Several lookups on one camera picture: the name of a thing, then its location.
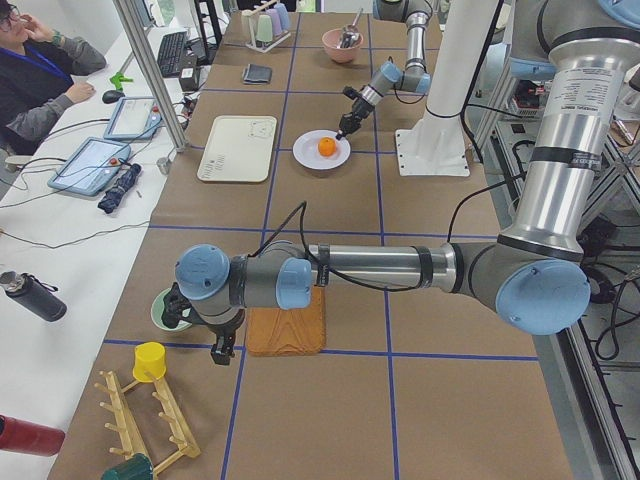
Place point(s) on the dark green cup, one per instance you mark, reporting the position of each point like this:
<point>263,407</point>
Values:
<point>138,467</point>

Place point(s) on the metal scoop in bowl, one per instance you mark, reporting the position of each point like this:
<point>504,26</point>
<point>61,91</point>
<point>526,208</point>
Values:
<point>350,33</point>

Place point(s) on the folded dark blue umbrella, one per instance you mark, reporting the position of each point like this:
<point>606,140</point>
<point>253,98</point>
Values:
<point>113,197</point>

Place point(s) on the wooden cup rack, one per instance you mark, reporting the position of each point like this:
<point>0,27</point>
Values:
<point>147,422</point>

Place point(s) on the small metal cup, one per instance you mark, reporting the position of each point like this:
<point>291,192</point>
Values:
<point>164,165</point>

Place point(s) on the light green bowl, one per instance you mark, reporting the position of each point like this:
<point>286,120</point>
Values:
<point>157,310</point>

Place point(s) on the black keyboard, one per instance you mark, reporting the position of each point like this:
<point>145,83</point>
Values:
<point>170,53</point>

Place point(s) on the near teach pendant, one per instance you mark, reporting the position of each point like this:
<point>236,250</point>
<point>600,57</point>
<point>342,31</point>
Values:
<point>91,167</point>

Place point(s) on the cream bear print tray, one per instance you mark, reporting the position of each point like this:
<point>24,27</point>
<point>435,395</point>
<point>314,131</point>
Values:
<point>239,149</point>

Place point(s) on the seated person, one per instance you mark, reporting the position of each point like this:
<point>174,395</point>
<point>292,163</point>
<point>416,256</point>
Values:
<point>38,68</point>

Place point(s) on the white round plate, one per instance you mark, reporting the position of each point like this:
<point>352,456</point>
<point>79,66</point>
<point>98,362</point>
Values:
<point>306,150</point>

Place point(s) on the aluminium camera post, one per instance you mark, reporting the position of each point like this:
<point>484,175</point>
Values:
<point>146,61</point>

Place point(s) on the wooden cutting board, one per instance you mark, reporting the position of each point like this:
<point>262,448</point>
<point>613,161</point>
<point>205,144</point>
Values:
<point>276,332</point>

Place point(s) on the black computer mouse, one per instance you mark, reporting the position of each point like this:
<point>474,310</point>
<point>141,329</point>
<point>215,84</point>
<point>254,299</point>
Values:
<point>112,96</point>

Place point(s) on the teach pendant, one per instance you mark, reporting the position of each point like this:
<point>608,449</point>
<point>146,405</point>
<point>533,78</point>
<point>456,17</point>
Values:
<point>133,118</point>
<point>91,167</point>

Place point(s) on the folded grey cloth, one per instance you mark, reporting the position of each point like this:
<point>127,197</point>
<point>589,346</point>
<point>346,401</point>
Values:
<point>257,74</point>

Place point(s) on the white wire cup rack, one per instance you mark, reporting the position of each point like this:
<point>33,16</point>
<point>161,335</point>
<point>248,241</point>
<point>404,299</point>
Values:
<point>264,46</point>

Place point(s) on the orange fruit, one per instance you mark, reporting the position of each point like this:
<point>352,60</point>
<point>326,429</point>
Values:
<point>326,146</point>

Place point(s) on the far teach pendant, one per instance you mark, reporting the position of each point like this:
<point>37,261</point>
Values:
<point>133,118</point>

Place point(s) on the pink bowl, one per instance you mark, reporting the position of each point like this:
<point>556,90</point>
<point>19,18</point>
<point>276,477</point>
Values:
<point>331,41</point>

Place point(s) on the black bottle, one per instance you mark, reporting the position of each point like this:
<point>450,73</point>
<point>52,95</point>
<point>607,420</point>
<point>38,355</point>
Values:
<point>35,296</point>

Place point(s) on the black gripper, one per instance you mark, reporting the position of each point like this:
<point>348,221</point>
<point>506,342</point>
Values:
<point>358,107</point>
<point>224,331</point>

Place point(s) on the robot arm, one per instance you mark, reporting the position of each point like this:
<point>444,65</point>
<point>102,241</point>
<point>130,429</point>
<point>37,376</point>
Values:
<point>413,78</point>
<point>530,275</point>

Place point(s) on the red bottle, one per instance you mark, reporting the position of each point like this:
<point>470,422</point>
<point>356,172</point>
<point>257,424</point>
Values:
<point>20,436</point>

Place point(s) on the yellow cup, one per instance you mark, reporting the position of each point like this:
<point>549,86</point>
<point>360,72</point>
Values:
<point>149,362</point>

